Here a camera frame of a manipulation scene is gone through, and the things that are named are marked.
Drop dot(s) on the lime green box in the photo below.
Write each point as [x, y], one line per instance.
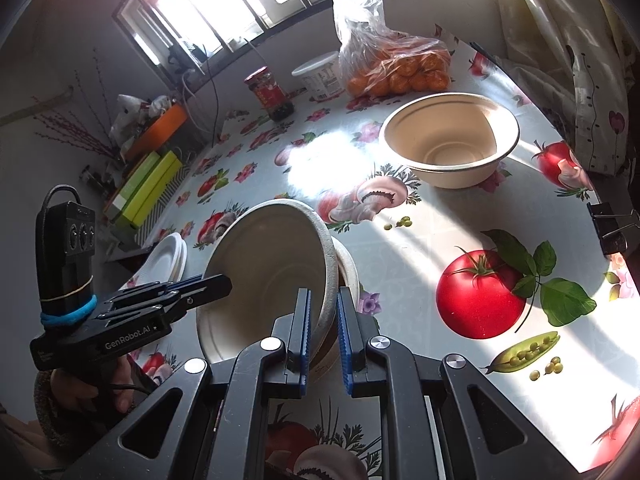
[155, 187]

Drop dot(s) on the black binder clip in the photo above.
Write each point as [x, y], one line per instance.
[607, 230]

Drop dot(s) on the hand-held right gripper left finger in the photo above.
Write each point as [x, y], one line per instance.
[305, 345]

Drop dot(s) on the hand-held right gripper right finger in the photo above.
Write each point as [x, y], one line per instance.
[344, 345]

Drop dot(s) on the dried purple branches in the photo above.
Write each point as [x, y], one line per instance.
[75, 130]

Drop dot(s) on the chili sauce glass jar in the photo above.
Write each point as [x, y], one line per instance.
[270, 92]

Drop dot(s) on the plastic bag of oranges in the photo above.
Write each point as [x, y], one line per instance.
[400, 65]

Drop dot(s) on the orange plastic tray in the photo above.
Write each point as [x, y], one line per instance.
[157, 130]

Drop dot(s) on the white crumpled plastic bag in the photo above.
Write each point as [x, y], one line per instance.
[132, 115]

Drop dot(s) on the green and white box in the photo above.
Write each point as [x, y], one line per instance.
[127, 185]

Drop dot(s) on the printed vinyl tablecloth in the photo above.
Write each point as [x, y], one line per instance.
[430, 220]

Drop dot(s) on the small dark bottles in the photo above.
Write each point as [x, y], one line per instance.
[97, 177]

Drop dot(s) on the patterned curtain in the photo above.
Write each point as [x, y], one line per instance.
[570, 50]

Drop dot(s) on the white paper tub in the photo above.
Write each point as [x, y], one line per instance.
[320, 77]

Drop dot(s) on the person's left hand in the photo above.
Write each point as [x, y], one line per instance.
[75, 387]

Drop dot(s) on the barred window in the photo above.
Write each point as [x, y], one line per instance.
[225, 5]

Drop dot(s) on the grey striped box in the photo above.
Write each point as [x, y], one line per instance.
[162, 207]

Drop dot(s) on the beige paper bowl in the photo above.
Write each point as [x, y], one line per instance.
[450, 145]
[347, 275]
[265, 270]

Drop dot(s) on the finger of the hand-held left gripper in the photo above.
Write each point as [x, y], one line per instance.
[172, 306]
[205, 286]

